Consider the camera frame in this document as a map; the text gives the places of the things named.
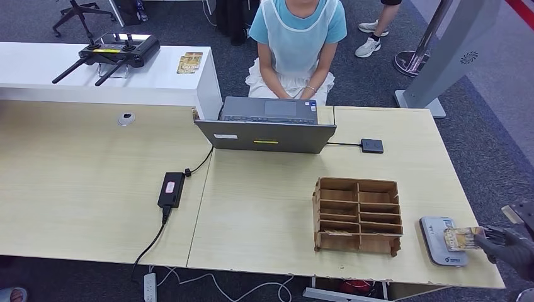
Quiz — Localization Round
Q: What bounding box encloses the person's foot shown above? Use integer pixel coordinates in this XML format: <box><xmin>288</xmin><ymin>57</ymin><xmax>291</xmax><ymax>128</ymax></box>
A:
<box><xmin>0</xmin><ymin>288</ymin><xmax>26</xmax><ymax>302</ymax></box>

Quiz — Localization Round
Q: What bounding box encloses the black office chair base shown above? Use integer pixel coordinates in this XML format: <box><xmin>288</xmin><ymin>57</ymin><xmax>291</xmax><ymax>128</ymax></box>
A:
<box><xmin>52</xmin><ymin>0</ymin><xmax>116</xmax><ymax>39</ymax></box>

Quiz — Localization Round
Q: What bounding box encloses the gold printed ID card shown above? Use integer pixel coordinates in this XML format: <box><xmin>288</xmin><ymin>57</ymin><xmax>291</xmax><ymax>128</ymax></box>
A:
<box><xmin>443</xmin><ymin>226</ymin><xmax>486</xmax><ymax>252</ymax></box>

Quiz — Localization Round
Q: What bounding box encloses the black computer tower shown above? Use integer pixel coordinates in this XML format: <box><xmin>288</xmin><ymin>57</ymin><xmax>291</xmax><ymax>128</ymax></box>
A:
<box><xmin>107</xmin><ymin>0</ymin><xmax>149</xmax><ymax>27</ymax></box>

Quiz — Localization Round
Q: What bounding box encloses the black power adapter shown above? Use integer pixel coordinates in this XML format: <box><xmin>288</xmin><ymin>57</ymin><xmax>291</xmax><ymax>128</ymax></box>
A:
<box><xmin>157</xmin><ymin>172</ymin><xmax>186</xmax><ymax>210</ymax></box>

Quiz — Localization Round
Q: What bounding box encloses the black mains power cord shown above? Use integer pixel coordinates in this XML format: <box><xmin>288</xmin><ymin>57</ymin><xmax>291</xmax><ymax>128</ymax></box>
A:
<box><xmin>130</xmin><ymin>206</ymin><xmax>173</xmax><ymax>284</ymax></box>

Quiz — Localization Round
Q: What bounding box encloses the white card reader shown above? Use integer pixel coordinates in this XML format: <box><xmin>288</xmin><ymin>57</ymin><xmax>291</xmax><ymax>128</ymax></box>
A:
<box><xmin>419</xmin><ymin>216</ymin><xmax>469</xmax><ymax>267</ymax></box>

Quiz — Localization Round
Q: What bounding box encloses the white desk frame bar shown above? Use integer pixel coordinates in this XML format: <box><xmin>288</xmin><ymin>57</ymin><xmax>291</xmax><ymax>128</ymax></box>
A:
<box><xmin>302</xmin><ymin>277</ymin><xmax>391</xmax><ymax>302</ymax></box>

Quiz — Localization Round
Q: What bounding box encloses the white power strip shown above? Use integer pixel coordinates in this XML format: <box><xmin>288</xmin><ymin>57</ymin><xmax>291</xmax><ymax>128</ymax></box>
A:
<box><xmin>143</xmin><ymin>272</ymin><xmax>158</xmax><ymax>302</ymax></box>

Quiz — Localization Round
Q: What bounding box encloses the wooden card organizer box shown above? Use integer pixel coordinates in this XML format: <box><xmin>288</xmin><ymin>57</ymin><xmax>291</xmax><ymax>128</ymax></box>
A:
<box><xmin>312</xmin><ymin>177</ymin><xmax>404</xmax><ymax>257</ymax></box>

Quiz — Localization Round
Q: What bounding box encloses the metal wire controller stand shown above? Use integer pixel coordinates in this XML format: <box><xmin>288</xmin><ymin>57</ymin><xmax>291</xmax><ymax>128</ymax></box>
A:
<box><xmin>98</xmin><ymin>62</ymin><xmax>129</xmax><ymax>80</ymax></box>

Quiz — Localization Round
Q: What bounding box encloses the person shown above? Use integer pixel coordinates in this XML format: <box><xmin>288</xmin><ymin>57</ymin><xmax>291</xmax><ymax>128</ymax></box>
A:
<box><xmin>245</xmin><ymin>0</ymin><xmax>348</xmax><ymax>106</ymax></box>

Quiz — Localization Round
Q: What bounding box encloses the black fabric-covered object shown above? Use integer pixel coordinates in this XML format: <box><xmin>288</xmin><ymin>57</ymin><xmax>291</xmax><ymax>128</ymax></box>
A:
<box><xmin>215</xmin><ymin>0</ymin><xmax>251</xmax><ymax>47</ymax></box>

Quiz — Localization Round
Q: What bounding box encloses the bystander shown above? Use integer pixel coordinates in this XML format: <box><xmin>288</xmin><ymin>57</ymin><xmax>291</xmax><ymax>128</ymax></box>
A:
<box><xmin>355</xmin><ymin>0</ymin><xmax>404</xmax><ymax>59</ymax></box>

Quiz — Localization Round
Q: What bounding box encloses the gold card stack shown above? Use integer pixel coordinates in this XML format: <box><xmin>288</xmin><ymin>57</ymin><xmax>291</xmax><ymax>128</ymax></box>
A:
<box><xmin>176</xmin><ymin>52</ymin><xmax>204</xmax><ymax>76</ymax></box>

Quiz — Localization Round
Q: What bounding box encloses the black adapter output cable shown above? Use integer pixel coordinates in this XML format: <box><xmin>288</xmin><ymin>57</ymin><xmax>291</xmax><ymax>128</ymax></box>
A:
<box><xmin>183</xmin><ymin>145</ymin><xmax>215</xmax><ymax>178</ymax></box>

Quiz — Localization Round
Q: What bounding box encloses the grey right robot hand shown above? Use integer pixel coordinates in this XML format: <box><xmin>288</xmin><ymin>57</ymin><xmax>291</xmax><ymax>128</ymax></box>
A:
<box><xmin>473</xmin><ymin>225</ymin><xmax>534</xmax><ymax>282</ymax></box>

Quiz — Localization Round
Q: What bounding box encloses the grey kiosk stand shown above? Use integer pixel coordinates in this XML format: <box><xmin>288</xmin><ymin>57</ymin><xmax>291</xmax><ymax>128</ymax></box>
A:
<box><xmin>394</xmin><ymin>0</ymin><xmax>504</xmax><ymax>120</ymax></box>

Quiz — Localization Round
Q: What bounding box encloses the metal stanchion post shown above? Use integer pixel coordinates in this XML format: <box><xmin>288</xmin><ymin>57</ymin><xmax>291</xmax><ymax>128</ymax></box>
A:
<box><xmin>393</xmin><ymin>0</ymin><xmax>453</xmax><ymax>79</ymax></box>

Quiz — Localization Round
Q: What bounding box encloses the black remote controller with antennas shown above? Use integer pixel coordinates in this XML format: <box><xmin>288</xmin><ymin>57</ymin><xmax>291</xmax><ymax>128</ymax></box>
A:
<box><xmin>52</xmin><ymin>33</ymin><xmax>161</xmax><ymax>87</ymax></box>

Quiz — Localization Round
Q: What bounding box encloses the grey laptop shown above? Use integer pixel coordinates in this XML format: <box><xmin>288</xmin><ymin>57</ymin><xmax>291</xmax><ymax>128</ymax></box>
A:
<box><xmin>194</xmin><ymin>96</ymin><xmax>338</xmax><ymax>155</ymax></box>

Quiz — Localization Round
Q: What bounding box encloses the small black square device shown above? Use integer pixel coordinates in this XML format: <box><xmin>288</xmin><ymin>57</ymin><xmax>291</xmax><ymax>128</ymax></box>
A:
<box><xmin>360</xmin><ymin>138</ymin><xmax>385</xmax><ymax>155</ymax></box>

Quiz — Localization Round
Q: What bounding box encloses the red object under desk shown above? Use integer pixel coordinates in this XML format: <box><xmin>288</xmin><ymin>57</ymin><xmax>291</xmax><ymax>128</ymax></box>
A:
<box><xmin>339</xmin><ymin>280</ymin><xmax>377</xmax><ymax>294</ymax></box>

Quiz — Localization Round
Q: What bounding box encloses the white floor cable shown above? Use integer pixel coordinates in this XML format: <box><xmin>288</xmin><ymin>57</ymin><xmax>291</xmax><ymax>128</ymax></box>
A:
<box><xmin>149</xmin><ymin>266</ymin><xmax>295</xmax><ymax>302</ymax></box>

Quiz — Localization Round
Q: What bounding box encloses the white counter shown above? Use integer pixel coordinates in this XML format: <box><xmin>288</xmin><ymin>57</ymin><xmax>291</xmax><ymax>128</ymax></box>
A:
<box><xmin>0</xmin><ymin>42</ymin><xmax>223</xmax><ymax>120</ymax></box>

